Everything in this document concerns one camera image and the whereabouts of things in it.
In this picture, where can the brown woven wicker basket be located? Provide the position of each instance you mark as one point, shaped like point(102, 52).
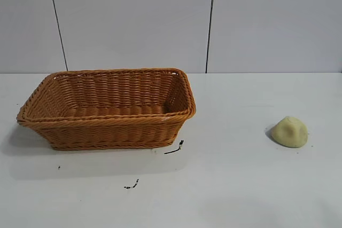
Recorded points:
point(112, 129)

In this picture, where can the pale yellow egg yolk pastry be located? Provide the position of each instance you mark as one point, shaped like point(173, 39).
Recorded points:
point(290, 132)

